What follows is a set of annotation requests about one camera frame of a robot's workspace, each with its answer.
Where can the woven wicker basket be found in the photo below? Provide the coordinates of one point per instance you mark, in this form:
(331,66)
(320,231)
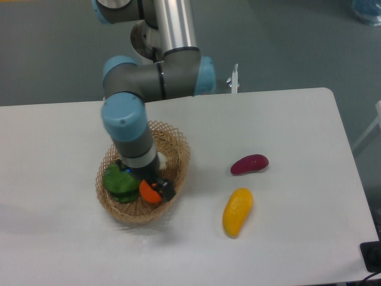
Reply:
(172,144)

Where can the black device at table edge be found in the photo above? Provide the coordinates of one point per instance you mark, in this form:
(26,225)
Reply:
(371,255)

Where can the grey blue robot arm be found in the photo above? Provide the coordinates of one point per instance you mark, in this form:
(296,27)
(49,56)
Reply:
(177,70)

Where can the green bok choy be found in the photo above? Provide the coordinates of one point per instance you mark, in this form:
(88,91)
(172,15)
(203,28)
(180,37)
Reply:
(121,185)

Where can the yellow mango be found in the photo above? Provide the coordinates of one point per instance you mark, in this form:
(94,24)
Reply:
(236,211)

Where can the white frame at right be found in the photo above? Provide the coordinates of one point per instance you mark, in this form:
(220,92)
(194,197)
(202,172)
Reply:
(369,134)

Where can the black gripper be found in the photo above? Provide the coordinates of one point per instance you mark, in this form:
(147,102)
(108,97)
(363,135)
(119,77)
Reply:
(151,173)

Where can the orange fruit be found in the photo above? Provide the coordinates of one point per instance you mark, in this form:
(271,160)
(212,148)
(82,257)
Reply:
(148,194)

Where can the purple sweet potato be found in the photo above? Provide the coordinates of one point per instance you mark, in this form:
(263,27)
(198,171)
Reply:
(249,164)

